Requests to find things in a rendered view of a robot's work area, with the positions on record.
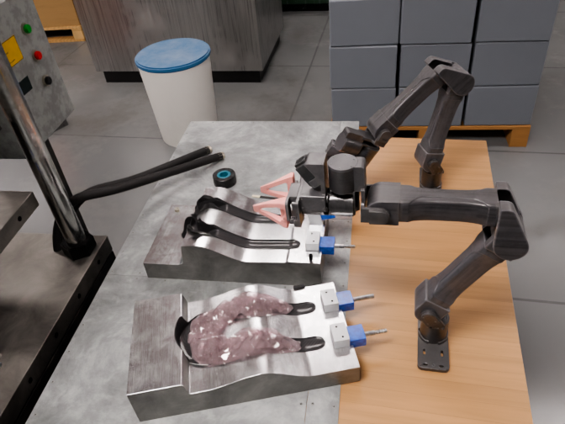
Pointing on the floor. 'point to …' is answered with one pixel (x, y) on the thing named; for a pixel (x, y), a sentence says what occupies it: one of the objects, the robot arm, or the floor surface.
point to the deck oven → (117, 15)
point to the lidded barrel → (178, 84)
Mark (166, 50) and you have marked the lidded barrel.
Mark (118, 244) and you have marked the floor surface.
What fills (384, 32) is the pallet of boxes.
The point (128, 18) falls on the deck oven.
